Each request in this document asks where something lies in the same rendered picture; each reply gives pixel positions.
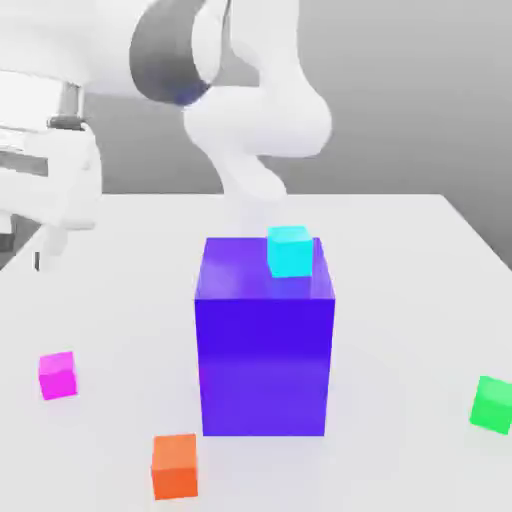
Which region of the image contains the small cyan cube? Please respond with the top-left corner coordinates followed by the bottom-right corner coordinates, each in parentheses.
top-left (266, 224), bottom-right (314, 280)

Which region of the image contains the large purple box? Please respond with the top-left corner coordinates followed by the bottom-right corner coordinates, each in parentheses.
top-left (193, 236), bottom-right (337, 438)

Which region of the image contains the small green cube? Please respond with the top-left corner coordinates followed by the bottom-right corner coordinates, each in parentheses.
top-left (468, 374), bottom-right (512, 436)

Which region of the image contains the small magenta cube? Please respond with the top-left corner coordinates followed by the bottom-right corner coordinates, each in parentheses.
top-left (37, 350), bottom-right (79, 402)

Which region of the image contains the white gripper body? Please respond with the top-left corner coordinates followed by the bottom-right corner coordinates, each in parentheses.
top-left (0, 126), bottom-right (104, 232)

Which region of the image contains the small orange cube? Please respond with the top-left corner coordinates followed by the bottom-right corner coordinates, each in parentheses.
top-left (150, 432), bottom-right (200, 502)

